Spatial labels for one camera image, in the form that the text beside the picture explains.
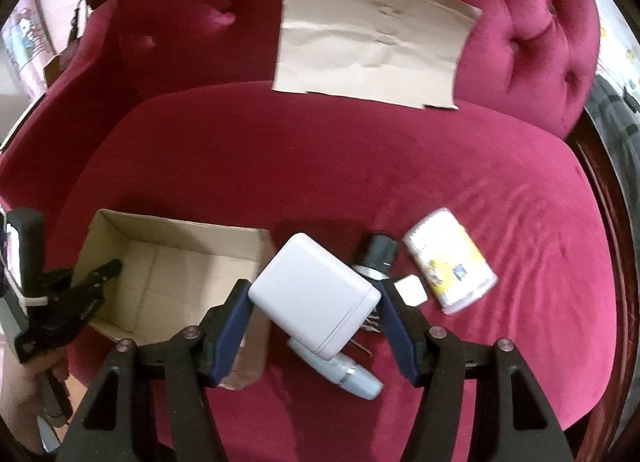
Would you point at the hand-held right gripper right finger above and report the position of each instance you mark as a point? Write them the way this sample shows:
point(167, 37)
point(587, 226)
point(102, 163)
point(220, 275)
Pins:
point(401, 337)

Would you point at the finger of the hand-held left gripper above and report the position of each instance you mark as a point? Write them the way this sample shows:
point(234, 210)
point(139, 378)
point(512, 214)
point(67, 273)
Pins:
point(82, 314)
point(90, 276)

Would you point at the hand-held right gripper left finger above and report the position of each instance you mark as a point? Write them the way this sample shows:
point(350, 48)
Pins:
point(231, 334)

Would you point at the small white charger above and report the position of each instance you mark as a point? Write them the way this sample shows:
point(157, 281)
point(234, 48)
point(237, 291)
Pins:
point(410, 289)

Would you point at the light blue spray bottle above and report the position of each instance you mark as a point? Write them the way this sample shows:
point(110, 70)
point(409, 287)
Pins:
point(345, 372)

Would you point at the cardboard box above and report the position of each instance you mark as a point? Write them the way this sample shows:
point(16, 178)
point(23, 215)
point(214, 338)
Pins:
point(165, 262)

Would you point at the blue key fob with keyring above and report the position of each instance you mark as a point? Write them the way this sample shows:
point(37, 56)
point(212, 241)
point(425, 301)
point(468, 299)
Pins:
point(378, 248)

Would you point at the large white power adapter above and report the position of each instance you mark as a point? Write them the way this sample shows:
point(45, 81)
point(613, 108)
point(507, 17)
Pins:
point(312, 287)

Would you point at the person's left hand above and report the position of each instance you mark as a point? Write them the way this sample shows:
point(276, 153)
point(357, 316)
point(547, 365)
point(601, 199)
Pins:
point(20, 392)

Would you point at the clear cotton swab container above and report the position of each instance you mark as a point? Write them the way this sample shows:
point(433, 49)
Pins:
point(450, 262)

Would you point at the red velvet sofa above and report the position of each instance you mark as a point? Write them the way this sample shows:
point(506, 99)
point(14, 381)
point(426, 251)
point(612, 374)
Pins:
point(325, 167)

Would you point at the grey patterned cloth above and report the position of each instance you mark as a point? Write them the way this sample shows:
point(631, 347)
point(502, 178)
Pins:
point(612, 127)

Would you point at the brown paper sheet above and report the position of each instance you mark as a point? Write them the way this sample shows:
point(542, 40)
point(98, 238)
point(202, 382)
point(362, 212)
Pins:
point(370, 37)

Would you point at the pale printed cloth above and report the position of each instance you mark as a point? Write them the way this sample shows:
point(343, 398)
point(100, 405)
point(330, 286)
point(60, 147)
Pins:
point(617, 27)

